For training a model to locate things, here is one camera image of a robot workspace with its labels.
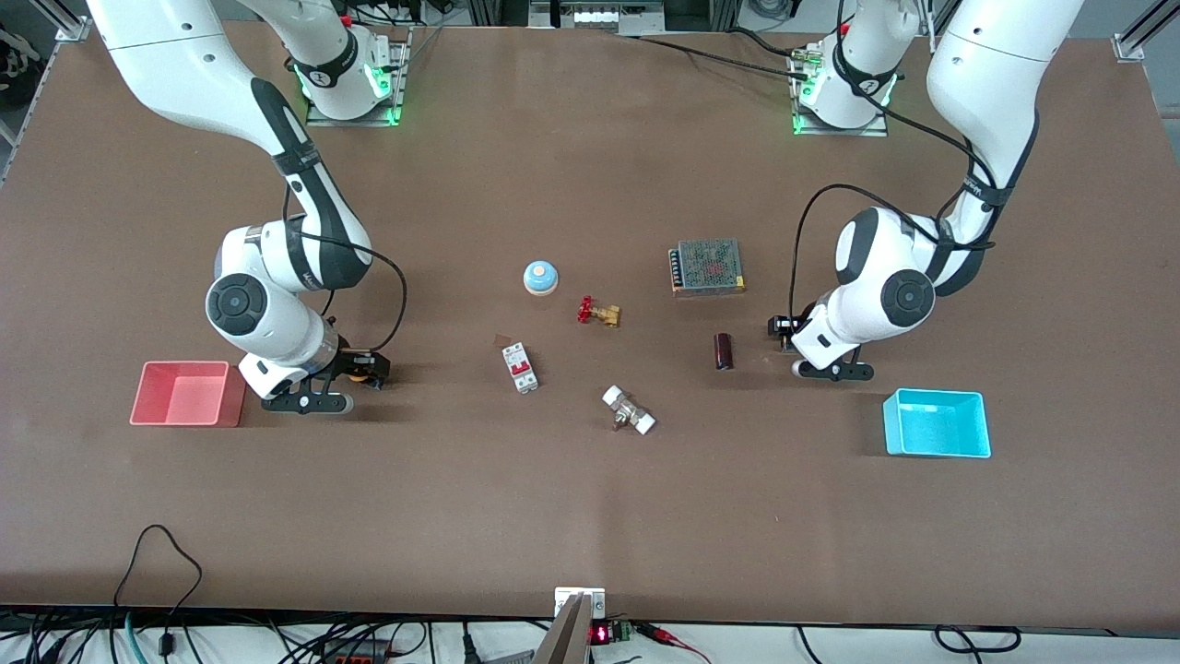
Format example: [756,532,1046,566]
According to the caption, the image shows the metal valve white ends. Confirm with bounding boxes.
[601,385,657,436]

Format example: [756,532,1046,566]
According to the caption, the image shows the black looped cable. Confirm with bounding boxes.
[112,524,205,658]

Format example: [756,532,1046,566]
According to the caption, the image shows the black cable on table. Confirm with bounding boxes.
[634,26,818,80]

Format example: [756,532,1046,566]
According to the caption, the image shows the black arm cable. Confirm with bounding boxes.
[280,177,409,357]
[787,18,1003,326]

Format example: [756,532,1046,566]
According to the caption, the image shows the white metal mount bracket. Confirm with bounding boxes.
[553,587,608,622]

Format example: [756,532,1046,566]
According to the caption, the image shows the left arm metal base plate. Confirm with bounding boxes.
[792,46,891,138]

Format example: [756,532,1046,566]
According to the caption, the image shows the red clip wire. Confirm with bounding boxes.
[634,622,713,664]

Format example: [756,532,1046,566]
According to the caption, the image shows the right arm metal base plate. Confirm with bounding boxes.
[305,28,412,128]

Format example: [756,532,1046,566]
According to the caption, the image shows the aluminium frame corner post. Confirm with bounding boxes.
[37,0,93,43]
[1113,0,1180,64]

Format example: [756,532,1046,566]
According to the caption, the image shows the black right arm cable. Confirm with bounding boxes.
[280,177,409,357]

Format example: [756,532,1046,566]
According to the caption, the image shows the metal mesh power supply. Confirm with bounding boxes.
[668,238,747,297]

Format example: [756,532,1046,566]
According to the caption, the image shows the cyan plastic box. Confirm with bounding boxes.
[882,388,993,459]

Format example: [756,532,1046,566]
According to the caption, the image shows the grey camera mount bar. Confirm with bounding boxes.
[532,594,593,664]

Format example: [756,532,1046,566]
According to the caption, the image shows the white red circuit breaker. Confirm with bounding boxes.
[501,341,540,395]

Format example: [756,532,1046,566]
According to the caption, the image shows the black coiled cable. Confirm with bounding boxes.
[934,624,1023,655]

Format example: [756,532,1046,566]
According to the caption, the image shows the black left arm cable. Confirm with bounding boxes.
[787,18,1003,326]

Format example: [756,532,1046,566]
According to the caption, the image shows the white device on aluminium frame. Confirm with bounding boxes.
[528,0,667,31]

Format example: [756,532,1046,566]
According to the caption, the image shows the orange power strip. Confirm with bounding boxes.
[318,642,395,664]

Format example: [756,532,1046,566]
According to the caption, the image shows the pink plastic box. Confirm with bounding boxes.
[129,361,248,429]

